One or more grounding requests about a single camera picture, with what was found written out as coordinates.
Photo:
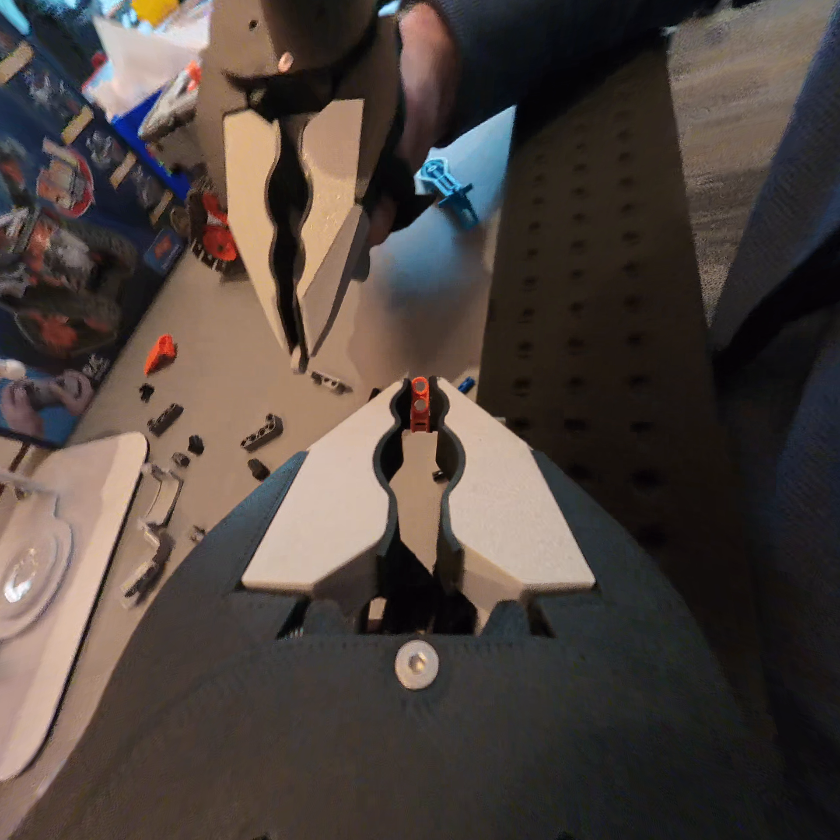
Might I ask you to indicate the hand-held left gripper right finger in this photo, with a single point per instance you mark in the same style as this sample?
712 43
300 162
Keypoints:
525 525

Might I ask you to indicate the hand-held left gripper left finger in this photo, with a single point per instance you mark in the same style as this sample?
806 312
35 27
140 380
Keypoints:
315 525

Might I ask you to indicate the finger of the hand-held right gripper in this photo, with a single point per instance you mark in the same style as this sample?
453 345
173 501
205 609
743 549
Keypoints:
334 170
246 184

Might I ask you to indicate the orange two-hole beam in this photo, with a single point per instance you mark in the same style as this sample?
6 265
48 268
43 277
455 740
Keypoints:
420 403

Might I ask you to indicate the person's right forearm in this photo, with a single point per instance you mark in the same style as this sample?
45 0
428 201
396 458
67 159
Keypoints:
558 52

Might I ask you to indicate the person's right hand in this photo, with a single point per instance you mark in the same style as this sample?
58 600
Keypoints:
430 79

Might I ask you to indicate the tracked toy vehicle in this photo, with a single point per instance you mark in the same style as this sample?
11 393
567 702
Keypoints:
213 229

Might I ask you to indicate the grey angled liftarm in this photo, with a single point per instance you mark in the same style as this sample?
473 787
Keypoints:
262 432

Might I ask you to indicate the black connector with grey pin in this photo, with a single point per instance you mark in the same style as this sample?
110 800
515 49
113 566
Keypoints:
195 444

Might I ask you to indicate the blue tote with white paper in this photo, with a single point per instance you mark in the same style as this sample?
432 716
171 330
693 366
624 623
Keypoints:
141 49

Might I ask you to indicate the grey block panel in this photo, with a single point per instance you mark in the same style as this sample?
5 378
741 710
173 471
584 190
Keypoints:
148 564

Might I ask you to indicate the dark grey beam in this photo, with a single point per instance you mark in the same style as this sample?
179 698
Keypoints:
165 418

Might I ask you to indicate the blue toy box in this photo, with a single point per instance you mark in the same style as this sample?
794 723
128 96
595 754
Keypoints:
65 229

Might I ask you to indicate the orange brick with holes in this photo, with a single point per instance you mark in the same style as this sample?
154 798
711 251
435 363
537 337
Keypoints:
161 353

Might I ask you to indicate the small black pin piece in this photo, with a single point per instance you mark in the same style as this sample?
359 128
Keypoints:
145 392

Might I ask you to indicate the black studded mat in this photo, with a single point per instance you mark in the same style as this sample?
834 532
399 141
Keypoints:
590 295

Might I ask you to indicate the person's blue clothing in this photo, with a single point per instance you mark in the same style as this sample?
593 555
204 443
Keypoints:
787 394

